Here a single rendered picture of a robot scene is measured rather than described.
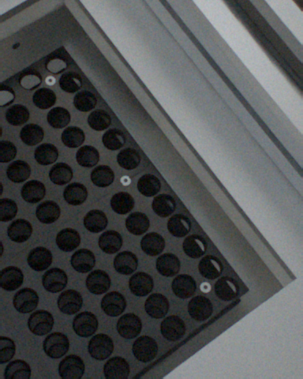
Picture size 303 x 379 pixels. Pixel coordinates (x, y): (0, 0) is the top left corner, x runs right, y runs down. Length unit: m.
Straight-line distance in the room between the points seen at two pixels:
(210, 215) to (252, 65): 0.16
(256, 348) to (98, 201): 0.12
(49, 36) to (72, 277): 0.17
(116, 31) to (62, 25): 0.10
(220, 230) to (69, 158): 0.12
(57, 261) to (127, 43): 0.12
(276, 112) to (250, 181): 0.05
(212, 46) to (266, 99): 0.04
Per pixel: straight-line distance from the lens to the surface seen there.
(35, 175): 0.50
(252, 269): 0.56
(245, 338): 0.44
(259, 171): 0.46
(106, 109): 0.52
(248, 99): 0.45
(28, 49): 0.58
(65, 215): 0.50
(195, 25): 0.45
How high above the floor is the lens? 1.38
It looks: 71 degrees down
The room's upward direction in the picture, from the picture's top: 11 degrees clockwise
